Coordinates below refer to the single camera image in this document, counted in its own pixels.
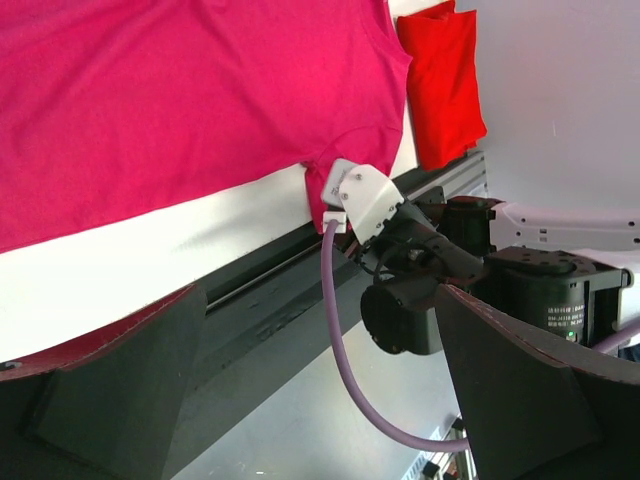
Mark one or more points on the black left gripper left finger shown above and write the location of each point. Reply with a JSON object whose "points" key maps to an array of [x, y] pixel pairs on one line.
{"points": [[103, 405]]}

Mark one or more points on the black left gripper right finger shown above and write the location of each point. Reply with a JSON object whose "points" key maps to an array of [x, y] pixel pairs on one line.
{"points": [[536, 406]]}

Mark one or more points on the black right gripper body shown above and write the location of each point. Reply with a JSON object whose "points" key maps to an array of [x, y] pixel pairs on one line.
{"points": [[425, 245]]}

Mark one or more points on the pink t shirt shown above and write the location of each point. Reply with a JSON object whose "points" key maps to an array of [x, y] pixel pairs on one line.
{"points": [[114, 109]]}

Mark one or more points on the folded red t shirt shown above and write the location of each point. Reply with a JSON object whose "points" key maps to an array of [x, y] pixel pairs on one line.
{"points": [[442, 83]]}

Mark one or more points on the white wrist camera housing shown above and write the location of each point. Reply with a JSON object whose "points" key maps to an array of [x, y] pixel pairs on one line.
{"points": [[364, 197]]}

